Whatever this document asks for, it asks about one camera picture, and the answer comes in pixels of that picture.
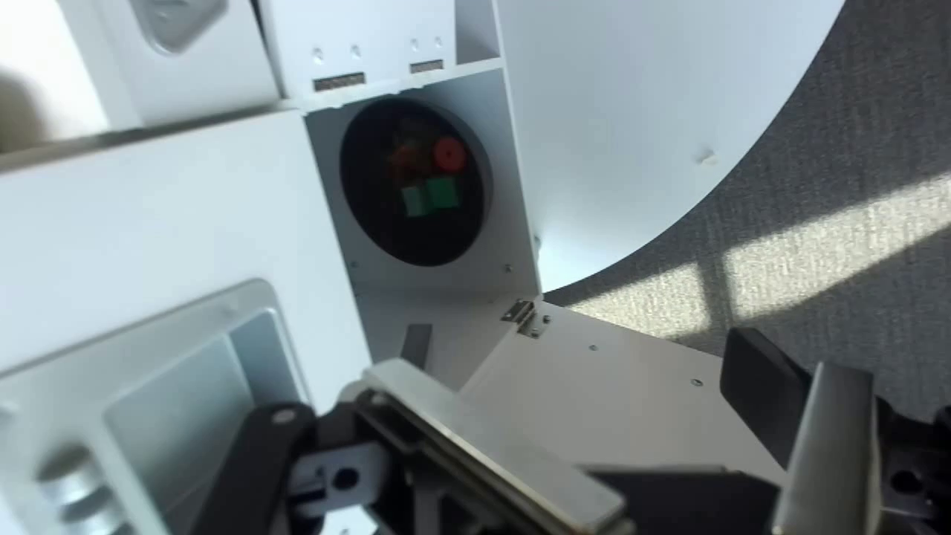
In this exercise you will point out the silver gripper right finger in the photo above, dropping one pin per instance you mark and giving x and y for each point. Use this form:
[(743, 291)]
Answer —
[(834, 446)]

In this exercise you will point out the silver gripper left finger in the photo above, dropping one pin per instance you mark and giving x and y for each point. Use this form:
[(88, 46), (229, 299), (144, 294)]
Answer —
[(495, 446)]

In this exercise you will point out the white door with ice dispenser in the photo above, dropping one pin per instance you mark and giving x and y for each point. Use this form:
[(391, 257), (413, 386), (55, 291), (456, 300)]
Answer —
[(150, 217)]

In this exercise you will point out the white toy kitchen body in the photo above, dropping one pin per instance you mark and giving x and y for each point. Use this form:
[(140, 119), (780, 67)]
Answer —
[(510, 196)]

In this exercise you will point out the black round dish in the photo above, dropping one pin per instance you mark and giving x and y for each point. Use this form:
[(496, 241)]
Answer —
[(376, 227)]

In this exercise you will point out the green block toy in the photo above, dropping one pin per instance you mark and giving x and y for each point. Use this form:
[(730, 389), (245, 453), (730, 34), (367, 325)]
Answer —
[(443, 195), (413, 201)]

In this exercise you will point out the red round toy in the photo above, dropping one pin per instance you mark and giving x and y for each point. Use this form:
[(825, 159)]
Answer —
[(450, 152)]

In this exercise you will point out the dark red toy piece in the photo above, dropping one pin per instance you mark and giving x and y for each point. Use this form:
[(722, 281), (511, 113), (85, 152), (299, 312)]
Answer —
[(406, 159)]

